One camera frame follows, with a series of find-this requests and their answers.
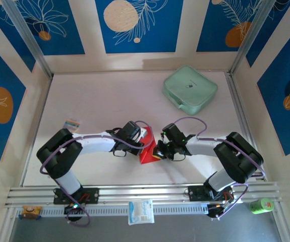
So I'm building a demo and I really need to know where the red square paper sheet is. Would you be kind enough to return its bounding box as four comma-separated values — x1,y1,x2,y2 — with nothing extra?
139,126,160,165

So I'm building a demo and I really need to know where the white wipes packet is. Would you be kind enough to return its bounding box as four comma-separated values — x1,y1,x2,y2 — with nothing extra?
128,199,155,226

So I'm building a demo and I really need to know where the small colourful paper packet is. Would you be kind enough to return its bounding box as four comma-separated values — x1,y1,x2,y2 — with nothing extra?
63,117,81,131

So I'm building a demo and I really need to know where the mint green zip pouch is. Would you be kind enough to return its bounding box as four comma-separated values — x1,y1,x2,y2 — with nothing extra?
162,65,218,116

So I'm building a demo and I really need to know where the yellow blue small toy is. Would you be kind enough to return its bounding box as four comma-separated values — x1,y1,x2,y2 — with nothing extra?
18,205,43,220

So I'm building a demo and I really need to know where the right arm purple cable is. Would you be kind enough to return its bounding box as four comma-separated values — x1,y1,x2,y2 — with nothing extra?
176,116,266,221

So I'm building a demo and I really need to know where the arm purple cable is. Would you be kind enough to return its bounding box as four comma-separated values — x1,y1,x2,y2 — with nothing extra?
40,120,153,227
176,116,266,221

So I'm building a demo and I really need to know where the aluminium mounting rail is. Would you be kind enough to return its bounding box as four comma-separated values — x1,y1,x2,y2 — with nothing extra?
5,181,283,206

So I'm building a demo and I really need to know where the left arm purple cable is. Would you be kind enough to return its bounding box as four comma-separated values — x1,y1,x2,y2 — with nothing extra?
40,120,153,227

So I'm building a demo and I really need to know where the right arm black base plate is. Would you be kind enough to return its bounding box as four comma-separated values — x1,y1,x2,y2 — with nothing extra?
188,185,234,202

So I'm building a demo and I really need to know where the white slotted cable duct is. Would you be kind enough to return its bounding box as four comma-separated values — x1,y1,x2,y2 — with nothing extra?
16,203,210,218

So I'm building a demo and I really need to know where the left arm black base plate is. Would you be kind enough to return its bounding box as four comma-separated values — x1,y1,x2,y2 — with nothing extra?
53,188,100,205

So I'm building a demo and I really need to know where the black control board with wires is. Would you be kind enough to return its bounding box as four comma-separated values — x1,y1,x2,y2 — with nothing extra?
64,204,86,215
207,204,226,220

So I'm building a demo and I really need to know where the aluminium frame post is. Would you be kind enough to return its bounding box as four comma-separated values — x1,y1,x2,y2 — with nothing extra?
229,0,279,75
2,0,53,78

